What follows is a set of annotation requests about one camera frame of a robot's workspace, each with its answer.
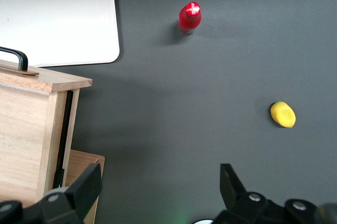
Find red bottle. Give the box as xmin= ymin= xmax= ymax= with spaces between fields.
xmin=177 ymin=1 xmax=203 ymax=35

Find wooden drawer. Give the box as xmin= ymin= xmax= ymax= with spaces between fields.
xmin=0 ymin=59 xmax=93 ymax=209

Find yellow toy lemon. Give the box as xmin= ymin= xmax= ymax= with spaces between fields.
xmin=270 ymin=101 xmax=296 ymax=129

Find black metal drawer handle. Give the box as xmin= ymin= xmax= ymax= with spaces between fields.
xmin=0 ymin=46 xmax=29 ymax=71

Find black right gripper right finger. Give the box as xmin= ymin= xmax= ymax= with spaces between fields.
xmin=213 ymin=163 xmax=337 ymax=224

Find cream plastic tray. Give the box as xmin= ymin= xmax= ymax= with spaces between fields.
xmin=0 ymin=0 xmax=121 ymax=68

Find wooden drawer cabinet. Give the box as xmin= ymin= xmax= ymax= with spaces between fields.
xmin=64 ymin=149 xmax=105 ymax=224

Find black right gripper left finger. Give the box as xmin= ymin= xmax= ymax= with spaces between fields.
xmin=0 ymin=162 xmax=103 ymax=224

